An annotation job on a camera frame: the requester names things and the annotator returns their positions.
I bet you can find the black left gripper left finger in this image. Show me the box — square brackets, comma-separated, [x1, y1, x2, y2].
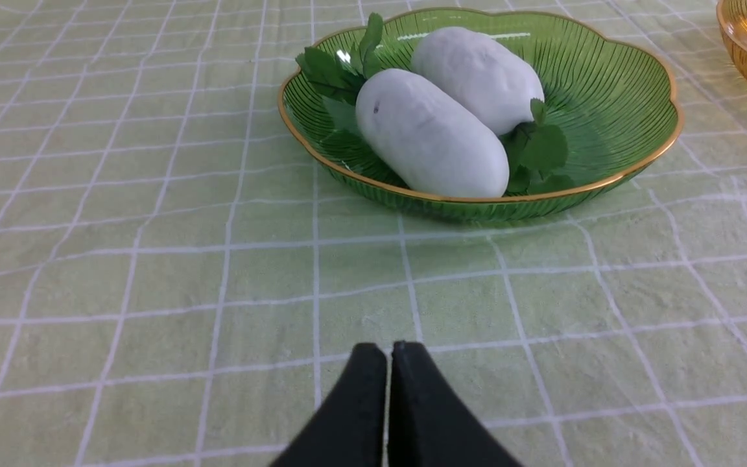
[272, 343, 386, 466]

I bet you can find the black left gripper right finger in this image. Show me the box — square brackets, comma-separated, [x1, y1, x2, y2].
[386, 342, 522, 466]

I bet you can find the white radish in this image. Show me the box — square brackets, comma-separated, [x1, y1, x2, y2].
[410, 26, 576, 195]
[294, 13, 510, 199]

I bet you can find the green checkered tablecloth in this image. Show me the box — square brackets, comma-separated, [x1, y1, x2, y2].
[0, 1, 747, 466]

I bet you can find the green glass plate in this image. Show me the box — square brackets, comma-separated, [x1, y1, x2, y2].
[278, 6, 683, 222]

